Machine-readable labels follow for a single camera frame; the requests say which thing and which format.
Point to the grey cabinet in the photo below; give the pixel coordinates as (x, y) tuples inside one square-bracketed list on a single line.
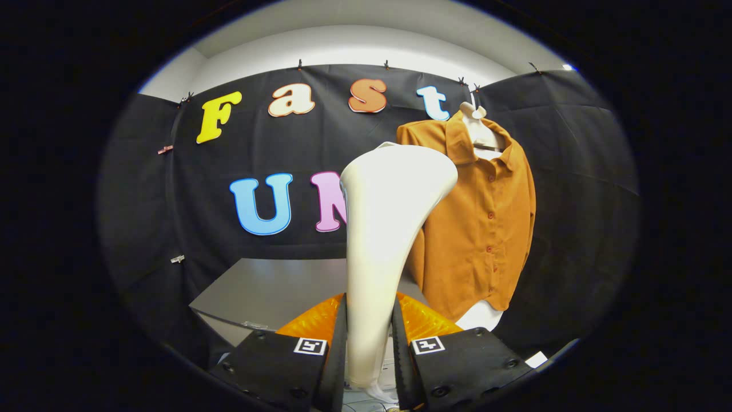
[(274, 289)]

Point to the row of black clips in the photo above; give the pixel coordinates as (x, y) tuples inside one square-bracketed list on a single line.
[(299, 63)]

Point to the black backdrop cloth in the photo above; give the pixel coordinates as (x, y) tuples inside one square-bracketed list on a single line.
[(572, 200)]

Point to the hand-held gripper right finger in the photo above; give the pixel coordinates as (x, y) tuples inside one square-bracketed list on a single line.
[(457, 372)]

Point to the orange button-up shirt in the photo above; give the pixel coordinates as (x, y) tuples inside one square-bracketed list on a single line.
[(480, 246)]

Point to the white garment steamer head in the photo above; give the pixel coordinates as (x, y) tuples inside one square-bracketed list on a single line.
[(383, 229)]

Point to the small red clip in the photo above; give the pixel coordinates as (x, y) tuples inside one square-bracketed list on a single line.
[(165, 149)]

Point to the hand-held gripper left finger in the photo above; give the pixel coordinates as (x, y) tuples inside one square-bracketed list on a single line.
[(286, 372)]

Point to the white mannequin torso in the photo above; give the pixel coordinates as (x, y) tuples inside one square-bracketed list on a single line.
[(480, 134)]

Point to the white paper sheet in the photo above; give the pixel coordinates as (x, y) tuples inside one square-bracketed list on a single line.
[(536, 360)]

